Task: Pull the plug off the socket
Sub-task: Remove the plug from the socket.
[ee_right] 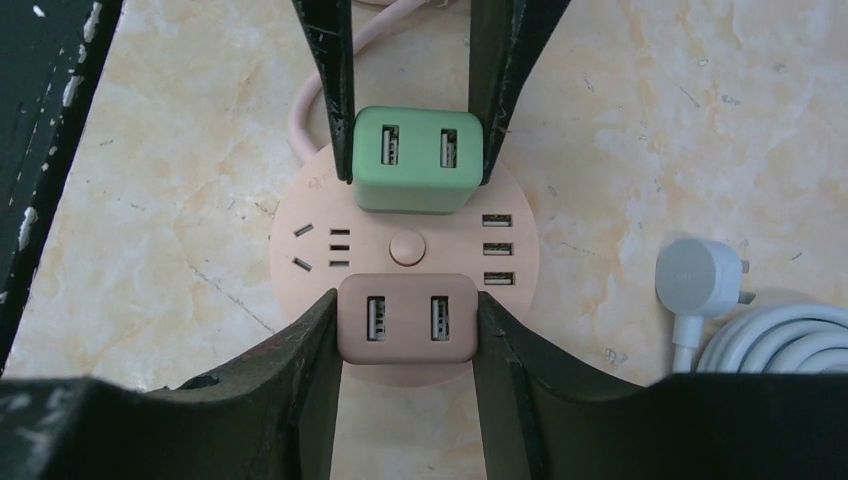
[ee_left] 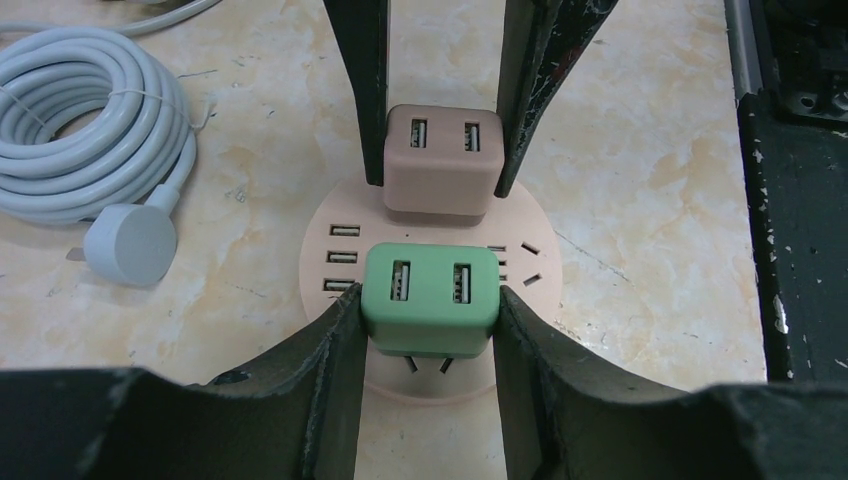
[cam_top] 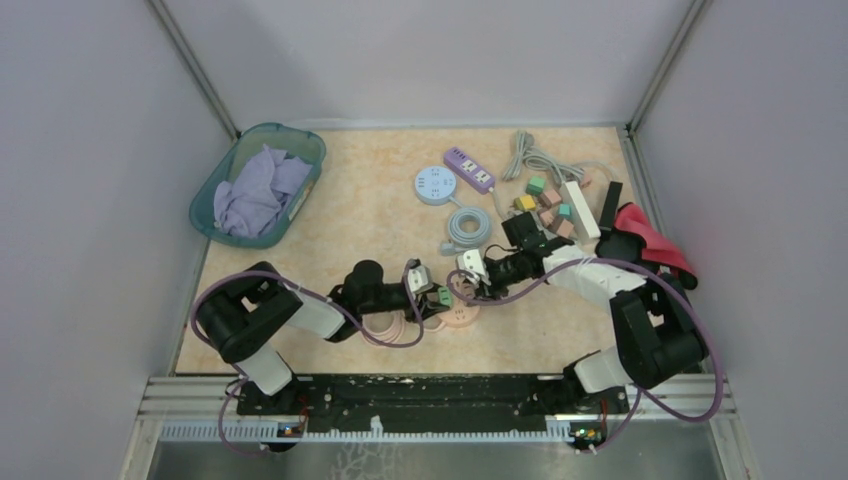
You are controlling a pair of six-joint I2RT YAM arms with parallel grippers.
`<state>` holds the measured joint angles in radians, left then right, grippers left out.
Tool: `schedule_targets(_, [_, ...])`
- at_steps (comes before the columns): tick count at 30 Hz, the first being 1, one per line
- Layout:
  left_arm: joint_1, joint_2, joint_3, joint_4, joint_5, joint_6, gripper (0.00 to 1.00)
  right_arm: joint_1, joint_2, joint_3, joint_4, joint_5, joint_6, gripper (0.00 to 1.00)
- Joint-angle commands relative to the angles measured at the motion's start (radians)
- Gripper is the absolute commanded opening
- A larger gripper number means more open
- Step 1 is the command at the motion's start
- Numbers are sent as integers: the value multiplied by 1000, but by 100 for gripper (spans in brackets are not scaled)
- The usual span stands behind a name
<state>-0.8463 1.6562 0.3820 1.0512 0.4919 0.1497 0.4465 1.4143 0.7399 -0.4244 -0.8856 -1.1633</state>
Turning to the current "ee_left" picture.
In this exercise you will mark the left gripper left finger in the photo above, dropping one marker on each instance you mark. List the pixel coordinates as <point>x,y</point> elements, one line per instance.
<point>293,412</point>

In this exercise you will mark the brown plug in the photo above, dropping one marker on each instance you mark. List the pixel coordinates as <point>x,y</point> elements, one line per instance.
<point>442,164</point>

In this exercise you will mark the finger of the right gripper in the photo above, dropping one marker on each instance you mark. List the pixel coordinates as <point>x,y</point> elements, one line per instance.
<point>542,42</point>
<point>362,32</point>

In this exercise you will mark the pink round socket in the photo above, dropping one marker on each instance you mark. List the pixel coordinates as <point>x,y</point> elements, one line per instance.
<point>352,219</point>

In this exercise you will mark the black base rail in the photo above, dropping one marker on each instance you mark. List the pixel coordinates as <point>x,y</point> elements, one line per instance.
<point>789,63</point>

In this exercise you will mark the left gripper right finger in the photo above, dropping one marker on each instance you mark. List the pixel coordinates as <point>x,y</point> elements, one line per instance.
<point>568,413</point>

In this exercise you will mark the green plug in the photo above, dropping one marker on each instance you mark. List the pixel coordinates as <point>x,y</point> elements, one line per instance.
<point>432,301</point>

